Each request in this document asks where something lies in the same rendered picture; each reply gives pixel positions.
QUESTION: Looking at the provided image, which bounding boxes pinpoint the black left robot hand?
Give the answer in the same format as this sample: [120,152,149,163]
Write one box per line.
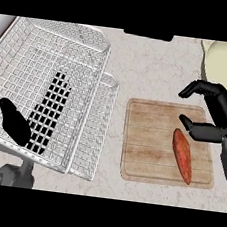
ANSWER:
[0,65,75,158]

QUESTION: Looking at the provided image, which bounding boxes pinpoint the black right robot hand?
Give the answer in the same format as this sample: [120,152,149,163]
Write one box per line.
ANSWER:
[172,76,227,146]

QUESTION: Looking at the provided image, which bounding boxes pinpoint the orange sweet potato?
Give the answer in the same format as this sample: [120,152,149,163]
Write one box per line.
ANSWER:
[166,127,199,187]

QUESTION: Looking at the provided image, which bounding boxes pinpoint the wooden cutting board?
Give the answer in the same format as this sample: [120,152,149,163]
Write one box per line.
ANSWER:
[116,96,224,192]

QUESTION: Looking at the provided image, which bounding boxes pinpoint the pale grey appliance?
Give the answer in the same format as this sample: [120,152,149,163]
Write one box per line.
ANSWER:
[0,13,18,49]

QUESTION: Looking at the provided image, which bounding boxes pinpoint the black appliance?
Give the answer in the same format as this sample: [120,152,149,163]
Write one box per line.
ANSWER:
[122,28,175,43]

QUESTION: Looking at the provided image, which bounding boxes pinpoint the white tiered wire basket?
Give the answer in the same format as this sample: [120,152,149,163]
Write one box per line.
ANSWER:
[0,13,127,184]

